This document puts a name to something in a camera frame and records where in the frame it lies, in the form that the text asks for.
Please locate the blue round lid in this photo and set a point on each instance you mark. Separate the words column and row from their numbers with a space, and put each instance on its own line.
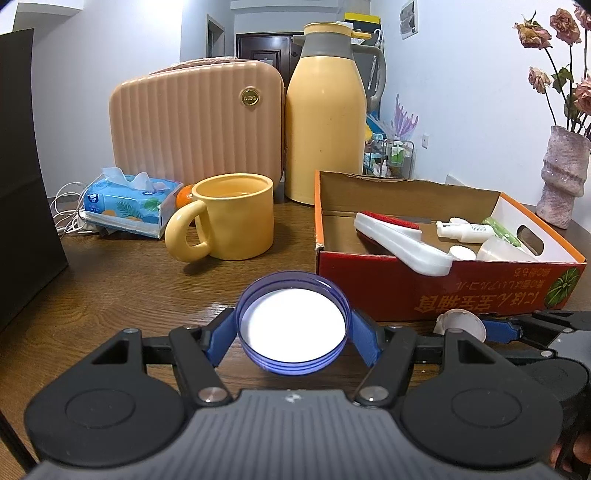
column 295, row 332

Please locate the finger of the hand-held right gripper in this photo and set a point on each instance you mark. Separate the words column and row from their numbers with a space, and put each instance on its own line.
column 563, row 318
column 503, row 331

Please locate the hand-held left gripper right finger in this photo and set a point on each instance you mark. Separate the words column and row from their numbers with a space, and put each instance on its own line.
column 364, row 337

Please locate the pink ribbed small suitcase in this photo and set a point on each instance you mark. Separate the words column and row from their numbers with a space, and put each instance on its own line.
column 194, row 124

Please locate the grey interior door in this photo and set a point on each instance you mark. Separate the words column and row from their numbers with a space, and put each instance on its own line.
column 214, row 37

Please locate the blue tissue pack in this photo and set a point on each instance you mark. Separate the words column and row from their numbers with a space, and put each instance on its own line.
column 129, row 203

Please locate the white round plastic lid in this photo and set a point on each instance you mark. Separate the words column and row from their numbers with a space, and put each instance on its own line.
column 457, row 323

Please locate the small white spray bottle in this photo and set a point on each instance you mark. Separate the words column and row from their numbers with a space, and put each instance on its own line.
column 466, row 230

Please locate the orange white cardboard box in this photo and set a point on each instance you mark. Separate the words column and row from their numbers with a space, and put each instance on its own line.
column 392, row 286

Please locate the bunch of dried pink roses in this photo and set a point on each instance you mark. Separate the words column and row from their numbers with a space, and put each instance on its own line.
column 535, row 32

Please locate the pink textured vase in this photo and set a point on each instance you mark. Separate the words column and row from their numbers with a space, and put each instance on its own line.
column 563, row 184

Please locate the orange fruit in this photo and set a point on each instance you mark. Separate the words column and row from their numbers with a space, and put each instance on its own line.
column 184, row 196

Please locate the yellow thermos jug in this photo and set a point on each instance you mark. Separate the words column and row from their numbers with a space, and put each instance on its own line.
column 323, row 129

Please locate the wall poster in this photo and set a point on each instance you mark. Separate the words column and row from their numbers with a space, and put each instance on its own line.
column 408, row 18

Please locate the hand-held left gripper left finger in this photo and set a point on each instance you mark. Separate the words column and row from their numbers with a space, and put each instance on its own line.
column 221, row 337

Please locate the yellow ceramic mug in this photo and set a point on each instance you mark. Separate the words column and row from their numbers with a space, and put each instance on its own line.
column 235, row 217

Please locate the dark brown entrance door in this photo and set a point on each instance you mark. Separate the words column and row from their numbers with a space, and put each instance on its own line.
column 258, row 46

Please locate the green tube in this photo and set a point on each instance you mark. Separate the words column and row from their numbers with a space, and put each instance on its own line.
column 503, row 230

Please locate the red white lint brush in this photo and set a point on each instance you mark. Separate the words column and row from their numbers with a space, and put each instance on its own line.
column 406, row 249

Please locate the purple wall decoration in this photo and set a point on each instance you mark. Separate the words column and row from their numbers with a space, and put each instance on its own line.
column 405, row 120

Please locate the yellow black box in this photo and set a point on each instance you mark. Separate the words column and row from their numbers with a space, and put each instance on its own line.
column 362, row 19

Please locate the black rod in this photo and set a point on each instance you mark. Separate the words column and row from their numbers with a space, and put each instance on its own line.
column 14, row 443

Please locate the yellow blue toy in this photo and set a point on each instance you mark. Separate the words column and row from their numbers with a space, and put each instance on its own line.
column 374, row 127

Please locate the black panel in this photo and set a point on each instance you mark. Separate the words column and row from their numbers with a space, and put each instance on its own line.
column 23, row 184

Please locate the metal trolley rack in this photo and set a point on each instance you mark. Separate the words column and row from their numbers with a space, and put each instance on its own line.
column 397, row 157

